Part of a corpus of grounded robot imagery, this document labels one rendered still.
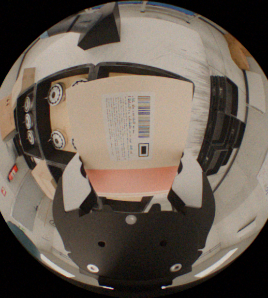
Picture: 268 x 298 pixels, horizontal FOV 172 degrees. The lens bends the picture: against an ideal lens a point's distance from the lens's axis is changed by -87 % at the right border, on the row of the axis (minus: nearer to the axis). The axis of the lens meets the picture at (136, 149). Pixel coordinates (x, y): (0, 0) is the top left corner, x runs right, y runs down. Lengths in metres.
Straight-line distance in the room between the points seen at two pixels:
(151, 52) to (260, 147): 2.80
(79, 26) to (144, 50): 0.36
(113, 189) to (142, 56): 0.55
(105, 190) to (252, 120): 3.01
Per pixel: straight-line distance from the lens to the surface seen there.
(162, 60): 0.57
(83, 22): 0.48
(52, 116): 0.54
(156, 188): 0.15
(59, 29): 0.48
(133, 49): 0.57
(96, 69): 0.30
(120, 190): 0.15
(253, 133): 2.95
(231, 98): 1.35
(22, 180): 3.40
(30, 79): 0.96
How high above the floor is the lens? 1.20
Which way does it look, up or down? 58 degrees down
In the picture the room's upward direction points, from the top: 175 degrees clockwise
